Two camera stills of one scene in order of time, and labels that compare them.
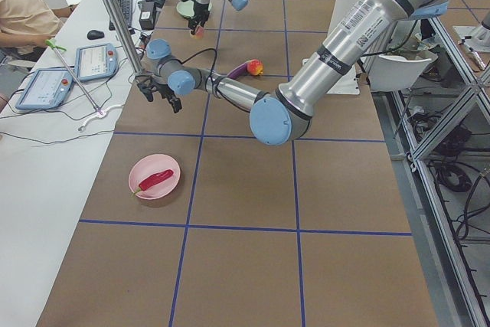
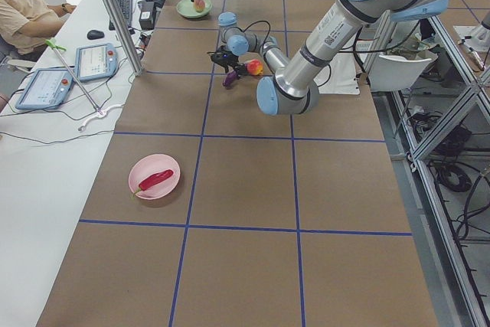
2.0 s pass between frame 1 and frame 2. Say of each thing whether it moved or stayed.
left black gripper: moved
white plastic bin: stayed
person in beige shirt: stayed
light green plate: stayed
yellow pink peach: moved
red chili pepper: stayed
